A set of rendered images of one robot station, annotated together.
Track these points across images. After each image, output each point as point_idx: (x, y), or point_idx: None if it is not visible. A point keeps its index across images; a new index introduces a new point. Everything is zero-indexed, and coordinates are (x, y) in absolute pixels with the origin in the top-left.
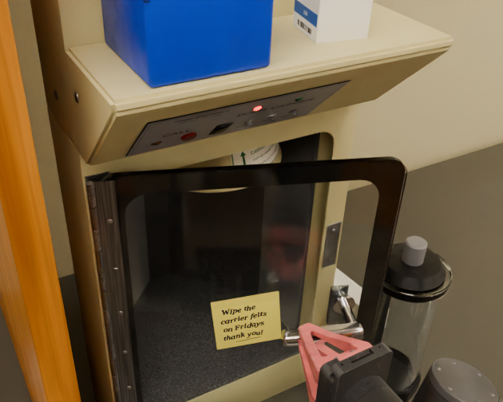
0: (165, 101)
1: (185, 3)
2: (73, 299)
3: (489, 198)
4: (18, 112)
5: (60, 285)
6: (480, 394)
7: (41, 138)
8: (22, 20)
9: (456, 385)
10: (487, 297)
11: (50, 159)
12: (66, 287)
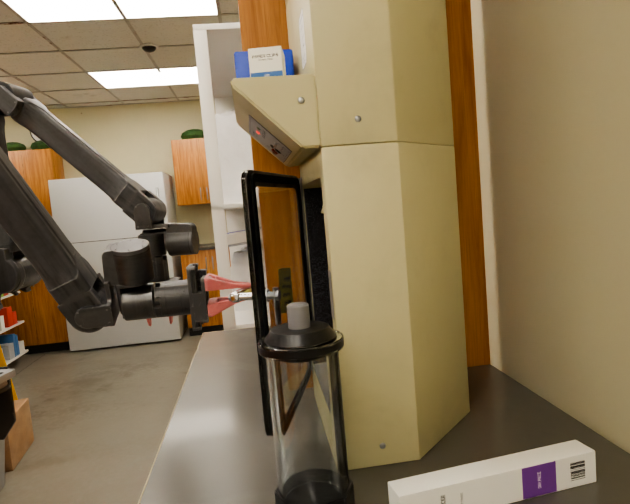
0: (236, 119)
1: None
2: (478, 379)
3: None
4: None
5: (496, 375)
6: (119, 246)
7: (519, 249)
8: (515, 155)
9: (130, 242)
10: None
11: (522, 270)
12: (494, 377)
